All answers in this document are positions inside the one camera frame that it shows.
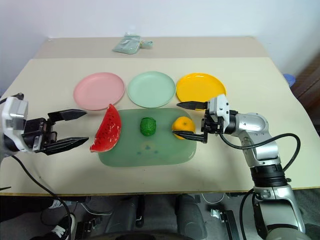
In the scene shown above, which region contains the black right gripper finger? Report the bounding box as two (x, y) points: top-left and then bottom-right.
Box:
(172, 129), (209, 145)
(176, 100), (210, 111)

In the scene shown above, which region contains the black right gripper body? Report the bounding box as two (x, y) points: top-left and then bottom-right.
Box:
(200, 109), (225, 138)

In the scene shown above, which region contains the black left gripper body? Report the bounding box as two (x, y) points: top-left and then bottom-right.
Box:
(21, 117), (60, 153)

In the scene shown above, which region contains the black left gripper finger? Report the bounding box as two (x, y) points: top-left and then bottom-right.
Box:
(47, 108), (89, 126)
(39, 136), (90, 156)

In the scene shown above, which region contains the orange fruit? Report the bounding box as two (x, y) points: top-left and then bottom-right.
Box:
(171, 116), (196, 141)

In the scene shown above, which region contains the yellow round plate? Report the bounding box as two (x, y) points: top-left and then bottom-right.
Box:
(175, 72), (228, 104)

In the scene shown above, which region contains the pink round plate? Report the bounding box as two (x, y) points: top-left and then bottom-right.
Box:
(73, 72), (126, 112)

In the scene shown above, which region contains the light green round plate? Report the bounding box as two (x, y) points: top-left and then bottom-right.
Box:
(127, 70), (177, 109)

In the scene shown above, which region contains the green broccoli toy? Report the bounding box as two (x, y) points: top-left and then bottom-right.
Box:
(139, 117), (158, 137)

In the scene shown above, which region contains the red watermelon slice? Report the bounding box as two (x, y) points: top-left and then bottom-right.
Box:
(89, 103), (123, 153)

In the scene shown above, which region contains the green rectangular tray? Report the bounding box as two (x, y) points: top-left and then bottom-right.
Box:
(97, 107), (197, 168)

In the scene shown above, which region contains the dark rounded shape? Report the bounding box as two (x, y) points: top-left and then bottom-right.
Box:
(175, 194), (209, 236)
(104, 194), (140, 236)

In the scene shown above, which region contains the black and white sneaker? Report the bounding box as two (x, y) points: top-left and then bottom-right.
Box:
(37, 212), (77, 240)

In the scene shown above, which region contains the light green fabric pouch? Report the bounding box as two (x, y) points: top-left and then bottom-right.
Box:
(111, 32), (155, 55)

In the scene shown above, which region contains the blue round container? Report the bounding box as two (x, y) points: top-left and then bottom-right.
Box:
(282, 72), (297, 88)

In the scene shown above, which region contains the brown wooden furniture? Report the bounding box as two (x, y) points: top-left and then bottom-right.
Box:
(290, 56), (320, 137)

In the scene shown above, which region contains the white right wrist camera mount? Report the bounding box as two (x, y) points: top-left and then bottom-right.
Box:
(207, 94), (231, 126)

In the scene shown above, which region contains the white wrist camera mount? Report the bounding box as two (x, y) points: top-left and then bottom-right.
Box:
(207, 94), (231, 126)
(0, 96), (30, 153)

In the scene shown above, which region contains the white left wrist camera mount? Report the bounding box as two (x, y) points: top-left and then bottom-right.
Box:
(0, 96), (30, 153)

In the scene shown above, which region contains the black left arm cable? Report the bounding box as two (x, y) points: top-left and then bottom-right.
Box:
(9, 153), (75, 240)

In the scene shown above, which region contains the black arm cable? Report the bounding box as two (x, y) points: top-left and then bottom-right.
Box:
(9, 153), (75, 240)
(216, 131), (302, 240)

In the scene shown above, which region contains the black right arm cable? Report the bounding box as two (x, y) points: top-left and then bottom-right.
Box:
(216, 131), (302, 240)

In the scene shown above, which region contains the white cable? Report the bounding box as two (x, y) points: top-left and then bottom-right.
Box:
(200, 191), (226, 205)

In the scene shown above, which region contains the metal bracket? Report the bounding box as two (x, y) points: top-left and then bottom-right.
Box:
(209, 208), (241, 240)

